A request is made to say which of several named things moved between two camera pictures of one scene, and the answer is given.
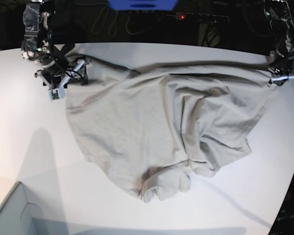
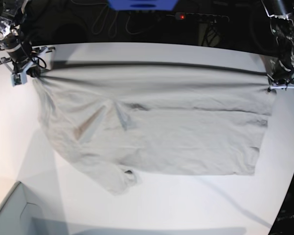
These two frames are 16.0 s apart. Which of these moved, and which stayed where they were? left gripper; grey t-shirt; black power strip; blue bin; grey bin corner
Moved: grey t-shirt; left gripper
Stayed: grey bin corner; blue bin; black power strip
